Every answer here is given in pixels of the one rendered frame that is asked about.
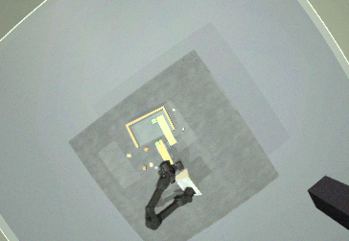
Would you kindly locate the pale yellow flat strip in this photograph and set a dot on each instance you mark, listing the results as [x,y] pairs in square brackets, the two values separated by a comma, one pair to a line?
[170,138]

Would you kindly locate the beige strip with green lattice pattern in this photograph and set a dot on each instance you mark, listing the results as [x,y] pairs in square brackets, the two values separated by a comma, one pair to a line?
[164,153]

